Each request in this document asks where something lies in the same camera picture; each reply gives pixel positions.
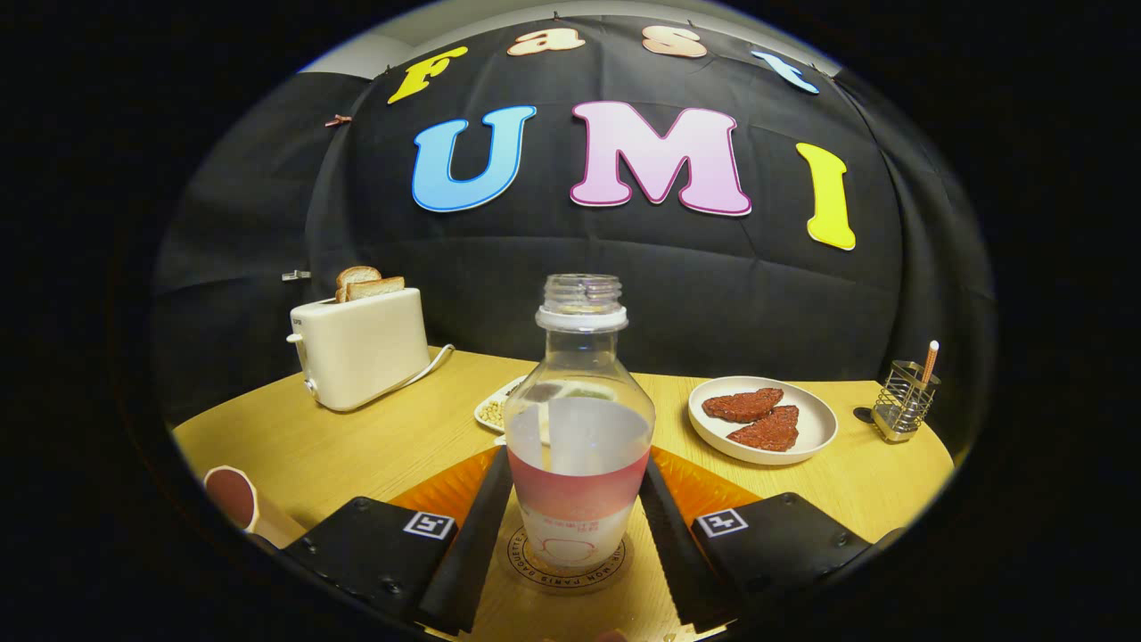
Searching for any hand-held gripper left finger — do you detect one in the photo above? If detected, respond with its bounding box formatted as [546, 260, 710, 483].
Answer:
[281, 446, 515, 636]

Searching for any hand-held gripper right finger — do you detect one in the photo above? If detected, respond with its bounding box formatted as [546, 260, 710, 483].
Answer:
[640, 446, 873, 634]

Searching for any round wooden coaster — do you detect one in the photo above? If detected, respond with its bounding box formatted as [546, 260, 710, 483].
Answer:
[506, 526, 629, 596]

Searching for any clear juice bottle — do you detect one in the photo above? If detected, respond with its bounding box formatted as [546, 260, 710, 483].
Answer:
[504, 274, 656, 572]

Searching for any cream cup with wooden handle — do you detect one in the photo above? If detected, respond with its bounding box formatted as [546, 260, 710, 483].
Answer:
[203, 465, 308, 550]

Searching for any wooden table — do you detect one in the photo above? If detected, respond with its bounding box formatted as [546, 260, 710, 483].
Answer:
[172, 346, 956, 642]

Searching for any small white dish of beans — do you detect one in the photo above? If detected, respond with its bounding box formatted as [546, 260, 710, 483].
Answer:
[473, 374, 536, 435]

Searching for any red-brown meat slice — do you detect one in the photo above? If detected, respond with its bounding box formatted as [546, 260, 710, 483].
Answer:
[702, 387, 785, 424]
[726, 405, 800, 453]

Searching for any white round plate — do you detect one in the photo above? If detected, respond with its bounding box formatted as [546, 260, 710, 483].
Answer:
[687, 375, 840, 466]

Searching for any cream toaster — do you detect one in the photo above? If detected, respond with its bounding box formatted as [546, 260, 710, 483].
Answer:
[286, 287, 432, 413]

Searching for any toast slice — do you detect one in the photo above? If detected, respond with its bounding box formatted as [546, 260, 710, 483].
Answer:
[345, 276, 406, 302]
[335, 266, 382, 302]

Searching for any white toaster cable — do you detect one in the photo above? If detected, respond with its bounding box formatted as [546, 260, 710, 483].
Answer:
[374, 343, 456, 398]

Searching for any metal wire holder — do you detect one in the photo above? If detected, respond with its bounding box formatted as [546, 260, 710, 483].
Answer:
[872, 359, 941, 444]

